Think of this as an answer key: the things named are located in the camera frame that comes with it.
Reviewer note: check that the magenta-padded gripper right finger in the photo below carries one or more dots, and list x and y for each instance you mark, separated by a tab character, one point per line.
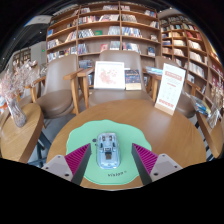
163	165

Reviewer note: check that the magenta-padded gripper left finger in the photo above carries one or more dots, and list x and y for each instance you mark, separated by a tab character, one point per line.
56	165

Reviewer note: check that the transparent blue computer mouse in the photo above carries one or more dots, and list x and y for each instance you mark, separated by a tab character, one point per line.
108	150

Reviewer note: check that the green blob-shaped mouse pad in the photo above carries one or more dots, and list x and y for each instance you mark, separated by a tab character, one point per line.
80	138

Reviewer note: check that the round wooden side table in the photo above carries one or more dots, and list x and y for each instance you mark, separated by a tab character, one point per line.
215	140
20	140

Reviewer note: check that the glass vase with pink flowers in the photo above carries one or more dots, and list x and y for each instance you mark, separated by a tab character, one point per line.
16	115

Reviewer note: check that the stack of colourful books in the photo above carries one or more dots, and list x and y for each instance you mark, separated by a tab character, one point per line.
201	105

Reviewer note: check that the white sign on wooden base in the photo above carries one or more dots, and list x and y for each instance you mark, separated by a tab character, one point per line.
170	88

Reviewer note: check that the dark-covered book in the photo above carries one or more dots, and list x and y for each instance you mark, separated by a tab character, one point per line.
133	79

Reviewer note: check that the white framed picture, red print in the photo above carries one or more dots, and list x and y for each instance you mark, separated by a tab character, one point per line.
109	75

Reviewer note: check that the small distant bookshelf unit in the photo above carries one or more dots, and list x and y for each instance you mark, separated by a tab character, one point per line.
21	58

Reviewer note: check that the wide wooden bookshelf unit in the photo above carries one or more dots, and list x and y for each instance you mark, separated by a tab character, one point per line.
100	31

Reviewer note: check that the white hanging ceiling panel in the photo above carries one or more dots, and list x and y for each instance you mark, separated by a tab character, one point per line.
38	20

